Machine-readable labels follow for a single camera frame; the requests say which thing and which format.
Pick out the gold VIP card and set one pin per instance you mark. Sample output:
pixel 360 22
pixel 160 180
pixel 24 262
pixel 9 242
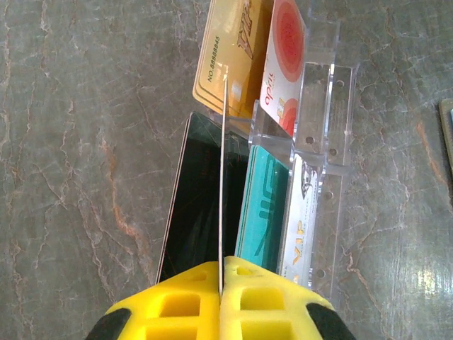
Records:
pixel 230 46

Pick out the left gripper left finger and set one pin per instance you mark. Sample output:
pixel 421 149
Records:
pixel 209 301

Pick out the red VIP card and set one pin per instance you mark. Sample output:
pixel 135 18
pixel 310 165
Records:
pixel 222 198

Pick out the grey card holder wallet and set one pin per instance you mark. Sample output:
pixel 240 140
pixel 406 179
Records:
pixel 446 131

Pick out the clear acrylic card stand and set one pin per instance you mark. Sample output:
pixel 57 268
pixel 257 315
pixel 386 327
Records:
pixel 336 106

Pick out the teal card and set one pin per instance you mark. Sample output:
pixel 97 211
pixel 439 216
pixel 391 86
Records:
pixel 263 212

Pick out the white card red circle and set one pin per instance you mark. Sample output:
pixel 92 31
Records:
pixel 286 53

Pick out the black card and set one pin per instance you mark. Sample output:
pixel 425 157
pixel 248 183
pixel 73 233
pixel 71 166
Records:
pixel 198 198

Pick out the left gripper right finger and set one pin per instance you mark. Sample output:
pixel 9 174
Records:
pixel 233 301

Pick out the silver white VIP card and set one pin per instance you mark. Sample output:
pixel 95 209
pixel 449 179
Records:
pixel 301 226

